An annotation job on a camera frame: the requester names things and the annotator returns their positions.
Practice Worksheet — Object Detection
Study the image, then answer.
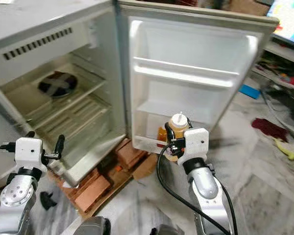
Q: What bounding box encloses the orange juice bottle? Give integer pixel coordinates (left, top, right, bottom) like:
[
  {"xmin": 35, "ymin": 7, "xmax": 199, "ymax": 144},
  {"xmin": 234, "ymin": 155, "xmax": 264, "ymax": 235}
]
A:
[
  {"xmin": 167, "ymin": 112, "xmax": 191, "ymax": 162},
  {"xmin": 156, "ymin": 126, "xmax": 169, "ymax": 148}
]

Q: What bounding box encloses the glass fridge shelf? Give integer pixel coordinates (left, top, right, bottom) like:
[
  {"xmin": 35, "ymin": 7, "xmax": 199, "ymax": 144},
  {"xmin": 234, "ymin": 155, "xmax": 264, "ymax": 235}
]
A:
[{"xmin": 27, "ymin": 78, "xmax": 108, "ymax": 125}]

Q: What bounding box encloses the grey fridge cabinet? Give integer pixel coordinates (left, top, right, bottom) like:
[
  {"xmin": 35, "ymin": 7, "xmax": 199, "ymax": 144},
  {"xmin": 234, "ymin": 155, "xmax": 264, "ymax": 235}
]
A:
[{"xmin": 0, "ymin": 0, "xmax": 128, "ymax": 189}]

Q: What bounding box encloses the white slatted crisper cover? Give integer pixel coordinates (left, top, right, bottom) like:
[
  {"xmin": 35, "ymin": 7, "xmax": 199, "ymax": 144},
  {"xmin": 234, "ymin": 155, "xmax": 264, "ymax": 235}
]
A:
[{"xmin": 42, "ymin": 94, "xmax": 111, "ymax": 145}]

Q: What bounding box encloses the red clay brick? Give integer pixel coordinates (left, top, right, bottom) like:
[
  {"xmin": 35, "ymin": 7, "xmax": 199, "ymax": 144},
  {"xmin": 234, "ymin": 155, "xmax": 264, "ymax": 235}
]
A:
[
  {"xmin": 120, "ymin": 147, "xmax": 147, "ymax": 169},
  {"xmin": 71, "ymin": 172, "xmax": 113, "ymax": 213},
  {"xmin": 116, "ymin": 139, "xmax": 140, "ymax": 157}
]

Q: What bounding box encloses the black floor scrap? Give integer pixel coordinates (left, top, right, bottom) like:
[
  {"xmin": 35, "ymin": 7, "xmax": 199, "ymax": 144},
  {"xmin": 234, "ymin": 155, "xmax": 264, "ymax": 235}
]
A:
[{"xmin": 40, "ymin": 192, "xmax": 62, "ymax": 209}]

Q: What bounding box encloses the grey right robot leg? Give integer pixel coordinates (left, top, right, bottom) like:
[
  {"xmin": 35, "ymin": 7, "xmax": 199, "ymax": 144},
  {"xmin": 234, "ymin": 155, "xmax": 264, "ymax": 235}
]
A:
[{"xmin": 149, "ymin": 224, "xmax": 185, "ymax": 235}]

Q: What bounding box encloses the grey robot leg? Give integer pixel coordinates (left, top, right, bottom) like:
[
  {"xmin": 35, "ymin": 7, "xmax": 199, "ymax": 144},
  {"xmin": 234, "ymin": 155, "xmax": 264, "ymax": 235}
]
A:
[
  {"xmin": 149, "ymin": 224, "xmax": 185, "ymax": 235},
  {"xmin": 77, "ymin": 215, "xmax": 112, "ymax": 235}
]

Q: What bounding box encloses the grey left robot leg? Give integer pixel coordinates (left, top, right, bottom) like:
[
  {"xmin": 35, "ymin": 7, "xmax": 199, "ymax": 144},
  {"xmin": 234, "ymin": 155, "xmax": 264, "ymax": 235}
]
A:
[{"xmin": 77, "ymin": 215, "xmax": 112, "ymax": 235}]

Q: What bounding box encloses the blue flat rectangular pad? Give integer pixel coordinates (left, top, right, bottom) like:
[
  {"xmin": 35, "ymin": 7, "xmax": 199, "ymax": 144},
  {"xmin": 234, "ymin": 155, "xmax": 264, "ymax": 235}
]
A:
[{"xmin": 239, "ymin": 84, "xmax": 261, "ymax": 100}]

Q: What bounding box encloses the dark red cloth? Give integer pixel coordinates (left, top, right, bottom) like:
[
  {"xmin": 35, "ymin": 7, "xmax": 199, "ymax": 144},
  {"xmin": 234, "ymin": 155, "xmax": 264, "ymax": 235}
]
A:
[{"xmin": 251, "ymin": 117, "xmax": 290, "ymax": 143}]

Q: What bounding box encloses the yellow green plastic object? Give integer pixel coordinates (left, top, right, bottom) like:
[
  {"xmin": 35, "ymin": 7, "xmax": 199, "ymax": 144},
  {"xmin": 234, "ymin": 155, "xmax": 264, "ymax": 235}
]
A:
[{"xmin": 273, "ymin": 138, "xmax": 294, "ymax": 164}]

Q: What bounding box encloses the brown carton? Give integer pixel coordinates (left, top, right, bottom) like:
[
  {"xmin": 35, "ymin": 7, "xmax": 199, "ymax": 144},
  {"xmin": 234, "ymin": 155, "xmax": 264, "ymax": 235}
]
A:
[{"xmin": 225, "ymin": 0, "xmax": 272, "ymax": 17}]

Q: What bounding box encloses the lit colourful screen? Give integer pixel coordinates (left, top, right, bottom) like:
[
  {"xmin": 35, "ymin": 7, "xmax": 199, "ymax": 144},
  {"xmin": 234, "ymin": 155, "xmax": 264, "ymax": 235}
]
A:
[{"xmin": 267, "ymin": 0, "xmax": 294, "ymax": 48}]

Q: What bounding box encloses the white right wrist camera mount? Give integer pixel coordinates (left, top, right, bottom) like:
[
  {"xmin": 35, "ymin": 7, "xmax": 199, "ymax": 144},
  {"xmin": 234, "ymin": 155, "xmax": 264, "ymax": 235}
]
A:
[{"xmin": 176, "ymin": 128, "xmax": 210, "ymax": 165}]

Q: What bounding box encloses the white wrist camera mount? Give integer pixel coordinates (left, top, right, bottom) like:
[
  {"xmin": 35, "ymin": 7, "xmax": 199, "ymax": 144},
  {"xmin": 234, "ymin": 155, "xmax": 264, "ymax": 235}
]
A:
[
  {"xmin": 15, "ymin": 137, "xmax": 45, "ymax": 170},
  {"xmin": 176, "ymin": 128, "xmax": 210, "ymax": 165}
]

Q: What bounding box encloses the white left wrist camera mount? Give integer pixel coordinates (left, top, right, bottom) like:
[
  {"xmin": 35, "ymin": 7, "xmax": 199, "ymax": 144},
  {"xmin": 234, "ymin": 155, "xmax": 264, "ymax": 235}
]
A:
[{"xmin": 15, "ymin": 137, "xmax": 45, "ymax": 170}]

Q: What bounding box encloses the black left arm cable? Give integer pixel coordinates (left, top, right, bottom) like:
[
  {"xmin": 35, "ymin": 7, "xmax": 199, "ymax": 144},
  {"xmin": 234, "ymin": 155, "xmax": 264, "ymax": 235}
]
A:
[{"xmin": 0, "ymin": 142, "xmax": 18, "ymax": 153}]

